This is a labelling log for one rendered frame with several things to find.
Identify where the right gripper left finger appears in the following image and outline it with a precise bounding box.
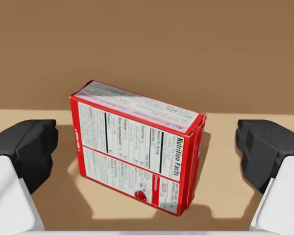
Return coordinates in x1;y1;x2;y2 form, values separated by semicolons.
0;119;59;232

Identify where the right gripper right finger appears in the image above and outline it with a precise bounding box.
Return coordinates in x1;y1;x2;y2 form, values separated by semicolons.
236;119;294;232

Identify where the red and white carton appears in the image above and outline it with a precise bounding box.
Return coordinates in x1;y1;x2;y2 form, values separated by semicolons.
69;79;207;217

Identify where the pale wooden shelf unit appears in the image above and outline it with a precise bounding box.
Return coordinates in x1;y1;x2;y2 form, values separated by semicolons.
0;0;294;232

